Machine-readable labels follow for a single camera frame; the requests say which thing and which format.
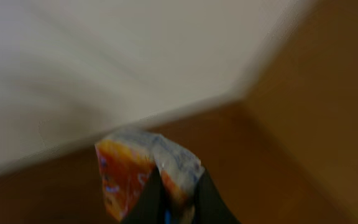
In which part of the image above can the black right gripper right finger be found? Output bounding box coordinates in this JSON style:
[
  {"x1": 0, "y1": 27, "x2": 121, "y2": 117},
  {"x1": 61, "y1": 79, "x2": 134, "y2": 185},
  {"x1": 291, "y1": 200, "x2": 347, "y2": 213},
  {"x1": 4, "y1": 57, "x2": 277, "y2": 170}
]
[{"x1": 193, "y1": 170, "x2": 240, "y2": 224}]

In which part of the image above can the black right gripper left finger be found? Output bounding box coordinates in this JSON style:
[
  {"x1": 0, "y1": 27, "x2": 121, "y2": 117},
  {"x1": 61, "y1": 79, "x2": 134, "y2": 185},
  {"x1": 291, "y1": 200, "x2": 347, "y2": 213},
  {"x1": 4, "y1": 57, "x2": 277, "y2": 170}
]
[{"x1": 121, "y1": 168, "x2": 167, "y2": 224}]

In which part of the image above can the small orange packet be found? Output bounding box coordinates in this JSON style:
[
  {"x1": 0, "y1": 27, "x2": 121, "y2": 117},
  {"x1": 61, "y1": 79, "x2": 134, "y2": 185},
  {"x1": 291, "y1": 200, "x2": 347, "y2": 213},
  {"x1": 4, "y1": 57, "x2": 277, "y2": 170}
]
[{"x1": 95, "y1": 129, "x2": 205, "y2": 223}]

